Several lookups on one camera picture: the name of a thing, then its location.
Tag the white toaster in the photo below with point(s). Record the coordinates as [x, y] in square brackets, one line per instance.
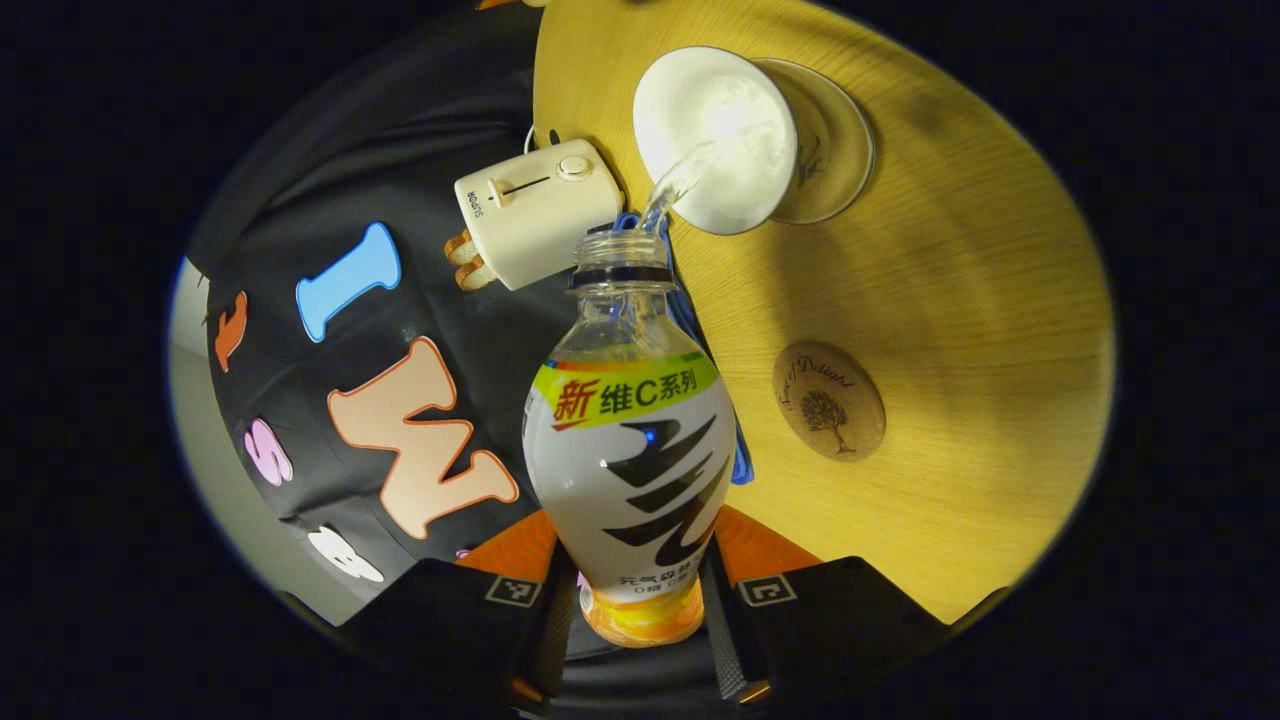
[540, 220]

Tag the round wooden coaster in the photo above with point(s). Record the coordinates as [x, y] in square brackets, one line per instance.
[830, 400]

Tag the toast slice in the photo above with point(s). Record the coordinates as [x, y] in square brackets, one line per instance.
[474, 275]
[460, 247]

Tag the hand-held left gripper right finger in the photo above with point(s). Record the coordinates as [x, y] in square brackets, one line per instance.
[830, 620]

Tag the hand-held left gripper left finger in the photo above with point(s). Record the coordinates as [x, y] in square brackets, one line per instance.
[450, 620]

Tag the clear water bottle white label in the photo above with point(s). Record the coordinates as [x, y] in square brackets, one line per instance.
[630, 480]

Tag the cream ceramic teacup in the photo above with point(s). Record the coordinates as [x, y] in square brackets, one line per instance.
[720, 110]

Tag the black backdrop cloth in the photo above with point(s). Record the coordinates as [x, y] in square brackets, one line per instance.
[300, 200]

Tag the cream ceramic saucer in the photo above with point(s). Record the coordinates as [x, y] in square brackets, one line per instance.
[840, 150]

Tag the blue towel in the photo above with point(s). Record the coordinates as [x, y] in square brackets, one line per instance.
[742, 460]

